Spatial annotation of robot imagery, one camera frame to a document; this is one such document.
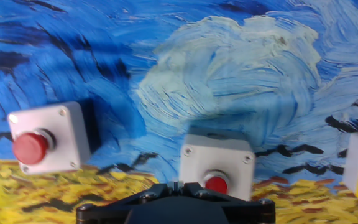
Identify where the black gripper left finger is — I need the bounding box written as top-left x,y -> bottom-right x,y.
76,182 -> 177,224

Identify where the Van Gogh print tablecloth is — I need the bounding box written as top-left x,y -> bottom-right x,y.
0,0 -> 358,224

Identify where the grey box raised red button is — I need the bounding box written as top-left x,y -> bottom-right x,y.
7,98 -> 102,175

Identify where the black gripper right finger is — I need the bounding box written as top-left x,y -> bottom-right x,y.
176,182 -> 276,224

